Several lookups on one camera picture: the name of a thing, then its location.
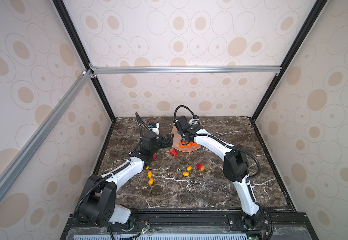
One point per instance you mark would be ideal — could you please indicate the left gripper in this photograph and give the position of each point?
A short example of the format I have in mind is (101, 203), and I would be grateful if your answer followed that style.
(169, 142)

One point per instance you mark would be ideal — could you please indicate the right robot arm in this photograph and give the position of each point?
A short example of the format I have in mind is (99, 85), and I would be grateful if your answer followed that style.
(239, 165)

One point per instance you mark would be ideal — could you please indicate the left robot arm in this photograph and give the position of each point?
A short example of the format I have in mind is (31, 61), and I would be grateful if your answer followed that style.
(97, 203)

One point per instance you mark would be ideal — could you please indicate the yellow kumquat left bottom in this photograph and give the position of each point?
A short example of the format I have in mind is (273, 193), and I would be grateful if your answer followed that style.
(151, 181)

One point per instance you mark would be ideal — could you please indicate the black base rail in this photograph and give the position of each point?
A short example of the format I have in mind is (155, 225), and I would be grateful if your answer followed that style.
(278, 224)

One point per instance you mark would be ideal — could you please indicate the horizontal aluminium frame bar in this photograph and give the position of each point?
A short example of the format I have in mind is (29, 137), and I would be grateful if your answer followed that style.
(181, 70)

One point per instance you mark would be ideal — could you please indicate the left black frame post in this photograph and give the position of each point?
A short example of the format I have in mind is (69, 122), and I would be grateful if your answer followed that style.
(78, 44)

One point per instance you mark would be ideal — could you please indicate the black frame post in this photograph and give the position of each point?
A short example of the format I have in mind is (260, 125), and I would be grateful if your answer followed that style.
(295, 46)
(78, 44)

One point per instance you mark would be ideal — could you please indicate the right black frame post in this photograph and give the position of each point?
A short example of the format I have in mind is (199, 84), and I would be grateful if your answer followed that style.
(295, 46)

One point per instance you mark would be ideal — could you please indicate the diagonal aluminium frame bar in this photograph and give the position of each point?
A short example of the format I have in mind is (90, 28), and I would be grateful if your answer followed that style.
(16, 167)

